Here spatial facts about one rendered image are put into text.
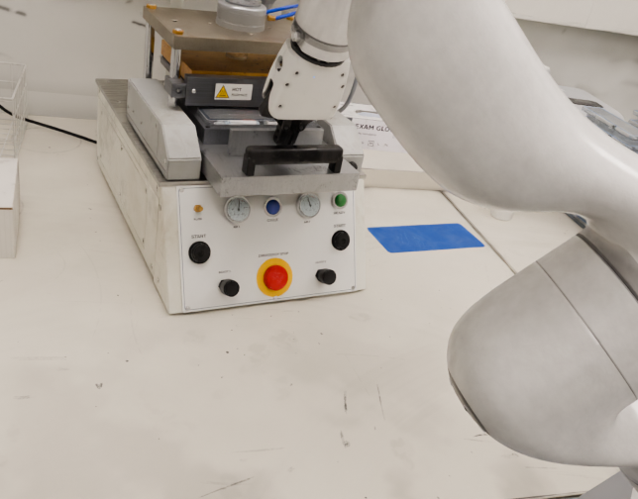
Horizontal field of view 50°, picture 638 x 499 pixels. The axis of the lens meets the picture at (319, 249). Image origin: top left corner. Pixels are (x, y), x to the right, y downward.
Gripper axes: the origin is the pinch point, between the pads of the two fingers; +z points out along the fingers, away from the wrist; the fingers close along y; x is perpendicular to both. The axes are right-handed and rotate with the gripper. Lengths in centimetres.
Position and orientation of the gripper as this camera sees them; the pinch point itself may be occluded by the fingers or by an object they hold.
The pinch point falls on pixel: (285, 136)
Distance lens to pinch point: 101.0
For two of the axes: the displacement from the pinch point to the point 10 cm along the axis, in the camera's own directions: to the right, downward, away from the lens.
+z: -3.1, 6.3, 7.1
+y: 8.8, -0.8, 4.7
